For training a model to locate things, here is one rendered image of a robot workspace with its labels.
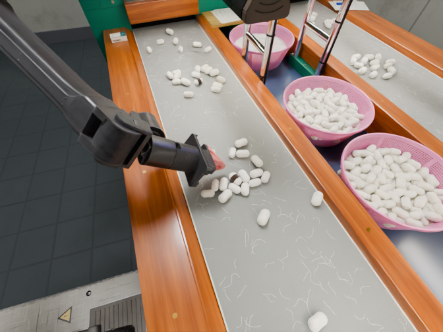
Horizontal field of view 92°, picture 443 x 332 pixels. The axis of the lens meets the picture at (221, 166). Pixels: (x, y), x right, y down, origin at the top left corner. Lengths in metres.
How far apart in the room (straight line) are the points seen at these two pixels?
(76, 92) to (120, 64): 0.54
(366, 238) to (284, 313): 0.21
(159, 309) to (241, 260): 0.17
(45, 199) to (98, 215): 0.37
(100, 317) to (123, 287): 0.08
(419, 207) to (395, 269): 0.20
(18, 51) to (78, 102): 0.14
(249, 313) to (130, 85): 0.70
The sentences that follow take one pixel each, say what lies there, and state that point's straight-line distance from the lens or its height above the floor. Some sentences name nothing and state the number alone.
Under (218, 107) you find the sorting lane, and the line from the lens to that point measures 0.70.
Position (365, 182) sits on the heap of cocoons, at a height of 0.73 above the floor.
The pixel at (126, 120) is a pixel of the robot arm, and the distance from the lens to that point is 0.36.
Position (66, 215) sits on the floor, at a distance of 1.57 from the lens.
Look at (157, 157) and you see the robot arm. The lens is 0.39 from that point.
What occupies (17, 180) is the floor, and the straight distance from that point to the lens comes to 1.91.
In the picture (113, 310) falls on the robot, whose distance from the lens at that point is 0.78.
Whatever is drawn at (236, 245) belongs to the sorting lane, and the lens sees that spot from 0.47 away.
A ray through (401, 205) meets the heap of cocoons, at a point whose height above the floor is 0.73.
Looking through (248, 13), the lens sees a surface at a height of 1.06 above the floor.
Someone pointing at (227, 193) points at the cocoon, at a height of 0.76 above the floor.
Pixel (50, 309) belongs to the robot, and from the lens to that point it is 0.87.
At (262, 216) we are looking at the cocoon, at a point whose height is 0.76.
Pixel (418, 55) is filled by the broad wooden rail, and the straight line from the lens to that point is 1.17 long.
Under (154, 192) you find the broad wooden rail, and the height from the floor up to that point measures 0.77.
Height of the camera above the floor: 1.20
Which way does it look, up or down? 56 degrees down
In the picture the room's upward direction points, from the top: straight up
